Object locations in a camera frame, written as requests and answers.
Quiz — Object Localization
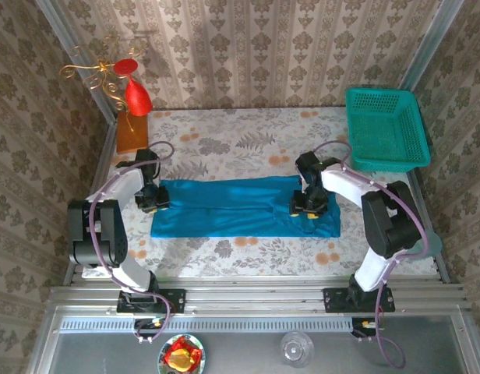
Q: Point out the blue t-shirt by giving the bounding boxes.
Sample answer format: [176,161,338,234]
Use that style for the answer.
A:
[150,175,341,239]

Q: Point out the orange wooden base block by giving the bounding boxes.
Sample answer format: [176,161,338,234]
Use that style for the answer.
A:
[115,112,150,155]

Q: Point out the floral patterned table mat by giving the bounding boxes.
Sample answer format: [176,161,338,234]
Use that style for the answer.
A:
[82,108,439,278]

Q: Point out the teal plastic mesh basket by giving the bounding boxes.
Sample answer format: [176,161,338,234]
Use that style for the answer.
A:
[344,86,432,174]

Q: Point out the clear drinking glass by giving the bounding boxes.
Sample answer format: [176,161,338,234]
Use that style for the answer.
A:
[279,330,315,369]

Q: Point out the red foil sweet wrapper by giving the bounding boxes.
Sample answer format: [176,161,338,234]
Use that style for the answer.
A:
[164,336,203,371]

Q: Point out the blue patterned small plate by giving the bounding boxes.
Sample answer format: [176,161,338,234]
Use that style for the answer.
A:
[157,333,206,374]

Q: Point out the grey metal shelf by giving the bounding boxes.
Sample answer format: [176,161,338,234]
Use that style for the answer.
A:
[27,305,480,374]

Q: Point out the yellow wrapped sweet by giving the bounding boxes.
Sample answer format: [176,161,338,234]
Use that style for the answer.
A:
[170,348,197,371]

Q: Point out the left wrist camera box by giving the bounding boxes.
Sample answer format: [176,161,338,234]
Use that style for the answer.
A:
[135,149,162,172]

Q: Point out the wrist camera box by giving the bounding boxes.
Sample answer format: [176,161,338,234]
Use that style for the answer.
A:
[135,149,162,172]
[295,151,323,178]

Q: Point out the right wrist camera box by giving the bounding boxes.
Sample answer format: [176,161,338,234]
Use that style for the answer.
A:
[295,151,323,178]

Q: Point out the aluminium side rail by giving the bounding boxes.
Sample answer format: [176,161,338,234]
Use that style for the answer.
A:
[62,116,120,288]
[407,170,452,284]

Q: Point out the gold wire red cone ornament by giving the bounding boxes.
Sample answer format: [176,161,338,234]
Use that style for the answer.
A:
[59,34,154,132]

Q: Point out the aluminium extrusion rail beam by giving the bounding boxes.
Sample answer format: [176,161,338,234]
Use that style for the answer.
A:
[48,276,470,312]

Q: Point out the black cable connector block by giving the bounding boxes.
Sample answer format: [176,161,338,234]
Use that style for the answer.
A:
[351,316,386,337]

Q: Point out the grey slotted cable duct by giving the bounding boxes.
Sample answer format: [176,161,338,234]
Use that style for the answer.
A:
[59,316,354,333]

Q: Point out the aluminium frame post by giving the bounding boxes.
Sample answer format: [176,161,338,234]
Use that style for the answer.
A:
[32,0,119,125]
[397,0,467,91]

